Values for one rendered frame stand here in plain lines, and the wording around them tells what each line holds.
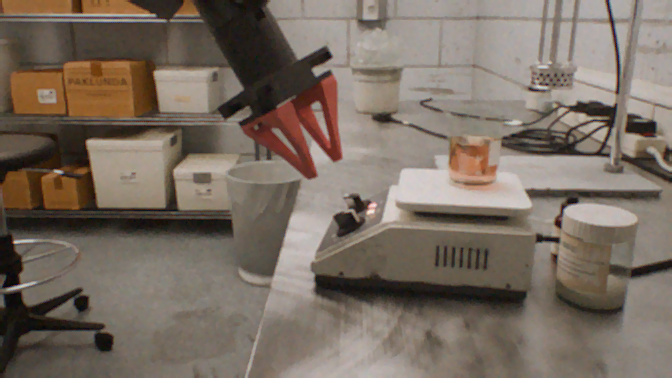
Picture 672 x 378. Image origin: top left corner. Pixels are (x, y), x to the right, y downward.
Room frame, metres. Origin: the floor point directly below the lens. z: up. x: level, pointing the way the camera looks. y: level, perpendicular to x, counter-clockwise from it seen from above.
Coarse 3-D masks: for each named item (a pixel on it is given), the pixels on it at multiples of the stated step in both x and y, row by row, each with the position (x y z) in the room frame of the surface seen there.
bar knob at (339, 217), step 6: (348, 210) 0.53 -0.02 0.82; (354, 210) 0.53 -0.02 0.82; (336, 216) 0.54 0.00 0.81; (342, 216) 0.53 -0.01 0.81; (348, 216) 0.52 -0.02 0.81; (354, 216) 0.52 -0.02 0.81; (360, 216) 0.54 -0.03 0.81; (336, 222) 0.54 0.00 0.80; (342, 222) 0.53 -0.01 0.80; (348, 222) 0.53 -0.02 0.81; (354, 222) 0.52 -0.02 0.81; (360, 222) 0.52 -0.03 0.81; (342, 228) 0.53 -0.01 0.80; (348, 228) 0.52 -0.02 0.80; (354, 228) 0.52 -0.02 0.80; (342, 234) 0.52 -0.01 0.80
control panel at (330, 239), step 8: (384, 192) 0.60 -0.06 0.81; (376, 200) 0.59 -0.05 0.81; (384, 200) 0.57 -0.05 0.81; (368, 208) 0.57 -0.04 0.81; (376, 208) 0.56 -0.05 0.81; (384, 208) 0.54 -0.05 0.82; (368, 216) 0.54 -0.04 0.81; (376, 216) 0.53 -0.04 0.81; (336, 224) 0.58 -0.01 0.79; (368, 224) 0.52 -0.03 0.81; (376, 224) 0.50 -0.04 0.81; (328, 232) 0.56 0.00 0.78; (352, 232) 0.52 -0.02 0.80; (360, 232) 0.50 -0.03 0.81; (328, 240) 0.53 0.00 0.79; (336, 240) 0.52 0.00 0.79; (320, 248) 0.52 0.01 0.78; (328, 248) 0.51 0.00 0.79
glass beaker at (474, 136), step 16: (448, 112) 0.57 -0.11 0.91; (464, 112) 0.54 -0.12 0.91; (480, 112) 0.53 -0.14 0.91; (496, 112) 0.53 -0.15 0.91; (448, 128) 0.56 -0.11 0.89; (464, 128) 0.54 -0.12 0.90; (480, 128) 0.53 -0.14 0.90; (496, 128) 0.53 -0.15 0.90; (448, 144) 0.55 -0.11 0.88; (464, 144) 0.53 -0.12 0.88; (480, 144) 0.53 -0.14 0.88; (496, 144) 0.54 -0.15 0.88; (448, 160) 0.55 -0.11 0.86; (464, 160) 0.53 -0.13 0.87; (480, 160) 0.53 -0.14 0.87; (496, 160) 0.54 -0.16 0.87; (448, 176) 0.55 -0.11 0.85; (464, 176) 0.53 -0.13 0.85; (480, 176) 0.53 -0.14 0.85; (496, 176) 0.54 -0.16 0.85
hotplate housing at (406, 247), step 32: (384, 224) 0.50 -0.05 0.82; (416, 224) 0.49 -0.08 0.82; (448, 224) 0.49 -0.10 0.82; (480, 224) 0.49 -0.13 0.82; (512, 224) 0.49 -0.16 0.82; (320, 256) 0.51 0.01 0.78; (352, 256) 0.50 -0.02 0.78; (384, 256) 0.49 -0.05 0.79; (416, 256) 0.49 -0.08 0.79; (448, 256) 0.48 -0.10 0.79; (480, 256) 0.48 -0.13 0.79; (512, 256) 0.47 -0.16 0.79; (416, 288) 0.49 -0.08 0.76; (448, 288) 0.49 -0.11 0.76; (480, 288) 0.48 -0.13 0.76; (512, 288) 0.48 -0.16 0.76
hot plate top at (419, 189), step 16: (400, 176) 0.58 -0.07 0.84; (416, 176) 0.58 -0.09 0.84; (432, 176) 0.58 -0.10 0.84; (512, 176) 0.58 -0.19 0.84; (400, 192) 0.52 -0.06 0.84; (416, 192) 0.52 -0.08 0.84; (432, 192) 0.52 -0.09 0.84; (448, 192) 0.52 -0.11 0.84; (464, 192) 0.52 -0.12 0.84; (480, 192) 0.52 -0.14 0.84; (496, 192) 0.52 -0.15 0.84; (512, 192) 0.52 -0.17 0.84; (400, 208) 0.50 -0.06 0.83; (416, 208) 0.49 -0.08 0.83; (432, 208) 0.49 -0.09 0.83; (448, 208) 0.49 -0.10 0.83; (464, 208) 0.49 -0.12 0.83; (480, 208) 0.48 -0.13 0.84; (496, 208) 0.48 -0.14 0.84; (512, 208) 0.48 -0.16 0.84; (528, 208) 0.48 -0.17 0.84
